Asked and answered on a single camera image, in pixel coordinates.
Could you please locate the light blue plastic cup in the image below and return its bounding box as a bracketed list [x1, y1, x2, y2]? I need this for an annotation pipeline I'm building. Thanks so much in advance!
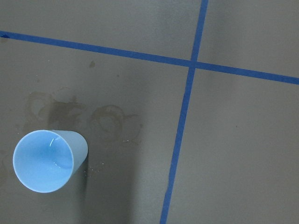
[13, 130, 88, 193]

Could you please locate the brown paper table cover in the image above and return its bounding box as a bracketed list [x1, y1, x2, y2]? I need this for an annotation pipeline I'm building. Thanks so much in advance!
[0, 0, 299, 224]

